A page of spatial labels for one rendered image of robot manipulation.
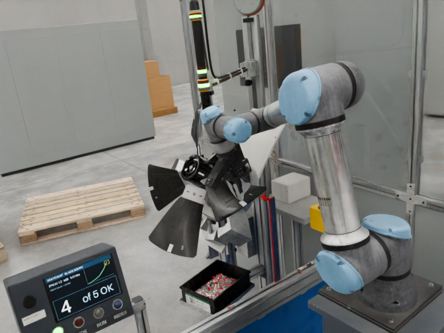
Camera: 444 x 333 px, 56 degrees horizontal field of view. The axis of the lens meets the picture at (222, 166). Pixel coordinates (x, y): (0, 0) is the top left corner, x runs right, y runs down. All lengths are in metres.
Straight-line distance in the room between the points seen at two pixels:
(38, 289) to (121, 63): 6.41
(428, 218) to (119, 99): 6.04
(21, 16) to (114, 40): 6.72
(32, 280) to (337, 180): 0.74
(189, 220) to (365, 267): 0.89
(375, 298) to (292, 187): 1.09
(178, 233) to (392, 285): 0.89
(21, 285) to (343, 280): 0.74
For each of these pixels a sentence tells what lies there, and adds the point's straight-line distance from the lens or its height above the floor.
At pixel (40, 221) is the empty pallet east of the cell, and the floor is 0.14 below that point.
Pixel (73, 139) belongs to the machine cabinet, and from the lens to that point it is 7.17.
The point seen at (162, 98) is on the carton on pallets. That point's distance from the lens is 9.91.
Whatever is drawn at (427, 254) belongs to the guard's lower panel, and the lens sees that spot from 2.05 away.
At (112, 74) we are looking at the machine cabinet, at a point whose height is 1.22.
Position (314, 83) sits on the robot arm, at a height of 1.62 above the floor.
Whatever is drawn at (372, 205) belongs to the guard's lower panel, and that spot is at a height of 0.89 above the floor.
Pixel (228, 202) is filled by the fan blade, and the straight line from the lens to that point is 1.54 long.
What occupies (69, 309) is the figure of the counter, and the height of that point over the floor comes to 1.15.
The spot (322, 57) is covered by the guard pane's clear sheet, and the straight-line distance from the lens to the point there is 2.13.
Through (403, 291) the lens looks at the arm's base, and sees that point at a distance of 1.21.
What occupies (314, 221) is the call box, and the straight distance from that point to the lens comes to 1.66.
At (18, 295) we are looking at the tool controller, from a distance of 1.10.
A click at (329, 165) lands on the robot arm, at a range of 0.98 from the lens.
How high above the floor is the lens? 1.75
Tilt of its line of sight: 18 degrees down
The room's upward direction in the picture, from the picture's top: 6 degrees counter-clockwise
